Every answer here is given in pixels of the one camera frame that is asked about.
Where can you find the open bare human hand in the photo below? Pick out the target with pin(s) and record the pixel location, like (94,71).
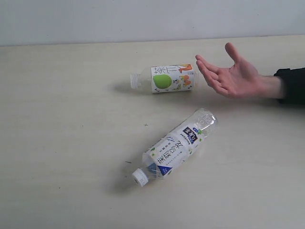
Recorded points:
(242,80)

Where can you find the green apple label bottle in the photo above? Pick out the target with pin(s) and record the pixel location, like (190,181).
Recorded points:
(164,79)

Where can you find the white Suntory jasmine tea bottle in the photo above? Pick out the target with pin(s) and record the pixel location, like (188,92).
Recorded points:
(175,148)

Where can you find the forearm in black sleeve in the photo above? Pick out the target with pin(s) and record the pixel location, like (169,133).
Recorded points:
(287,86)

